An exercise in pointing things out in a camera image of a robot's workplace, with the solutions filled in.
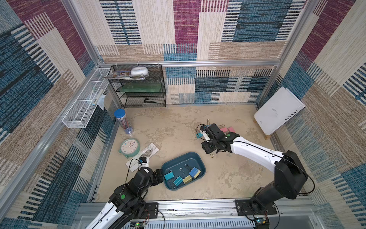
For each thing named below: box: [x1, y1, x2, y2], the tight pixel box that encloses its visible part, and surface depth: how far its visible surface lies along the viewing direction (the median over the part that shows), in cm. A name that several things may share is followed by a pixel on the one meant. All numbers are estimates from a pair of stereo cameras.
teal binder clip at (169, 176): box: [163, 169, 175, 190], surface depth 85 cm
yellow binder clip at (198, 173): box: [193, 167, 202, 179], surface depth 85 cm
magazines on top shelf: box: [102, 67, 150, 81], surface depth 91 cm
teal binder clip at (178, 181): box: [172, 175, 184, 187], surface depth 83 cm
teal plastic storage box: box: [161, 151, 207, 191], surface depth 86 cm
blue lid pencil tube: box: [114, 108, 134, 135], surface depth 96 cm
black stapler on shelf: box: [143, 98, 163, 104], surface depth 111 cm
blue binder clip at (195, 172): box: [188, 166, 202, 179], surface depth 85 cm
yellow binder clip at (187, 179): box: [183, 175, 193, 185], surface depth 83 cm
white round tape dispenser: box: [130, 66, 149, 77], surface depth 91 cm
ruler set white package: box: [125, 142, 160, 173], surface depth 96 cm
